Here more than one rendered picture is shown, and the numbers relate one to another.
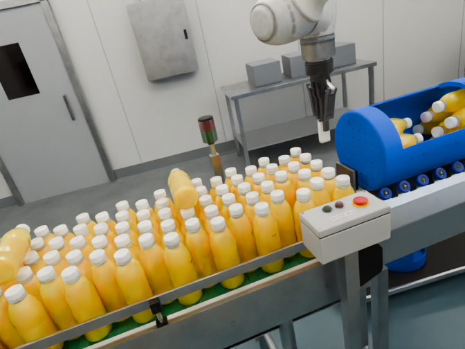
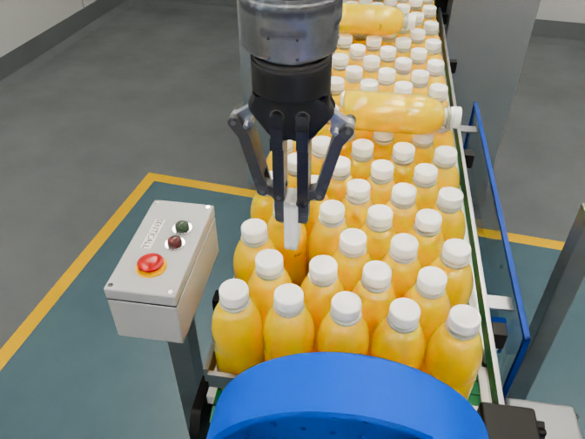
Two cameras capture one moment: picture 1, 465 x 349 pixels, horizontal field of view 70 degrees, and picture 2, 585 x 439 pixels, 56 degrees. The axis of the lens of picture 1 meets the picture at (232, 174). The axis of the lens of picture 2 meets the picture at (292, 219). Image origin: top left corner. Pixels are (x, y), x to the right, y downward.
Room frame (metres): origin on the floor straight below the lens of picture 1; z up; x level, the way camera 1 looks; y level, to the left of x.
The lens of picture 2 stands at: (1.10, -0.74, 1.64)
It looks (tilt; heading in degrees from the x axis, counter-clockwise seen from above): 40 degrees down; 111
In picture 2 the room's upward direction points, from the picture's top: straight up
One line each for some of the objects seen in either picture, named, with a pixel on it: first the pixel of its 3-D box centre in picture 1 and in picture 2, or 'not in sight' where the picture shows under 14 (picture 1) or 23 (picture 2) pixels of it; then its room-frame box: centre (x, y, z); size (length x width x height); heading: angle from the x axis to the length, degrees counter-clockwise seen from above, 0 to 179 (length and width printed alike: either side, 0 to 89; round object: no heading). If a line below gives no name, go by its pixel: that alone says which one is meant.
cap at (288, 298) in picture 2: (328, 173); (288, 300); (0.92, -0.29, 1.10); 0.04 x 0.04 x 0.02
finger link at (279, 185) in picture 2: (324, 101); (279, 152); (0.91, -0.30, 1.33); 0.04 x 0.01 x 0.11; 102
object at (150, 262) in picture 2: (360, 201); (151, 263); (0.72, -0.30, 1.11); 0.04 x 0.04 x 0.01
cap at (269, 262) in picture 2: (317, 183); (269, 265); (0.87, -0.24, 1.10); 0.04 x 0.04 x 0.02
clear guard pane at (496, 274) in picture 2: not in sight; (470, 273); (1.17, 0.28, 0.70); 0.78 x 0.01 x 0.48; 102
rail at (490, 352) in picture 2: not in sight; (455, 122); (1.05, 0.51, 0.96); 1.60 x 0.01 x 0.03; 102
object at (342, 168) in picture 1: (347, 181); not in sight; (1.04, -0.39, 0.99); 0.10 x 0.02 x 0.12; 12
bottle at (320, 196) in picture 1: (320, 212); (271, 312); (0.87, -0.24, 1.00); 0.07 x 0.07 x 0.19
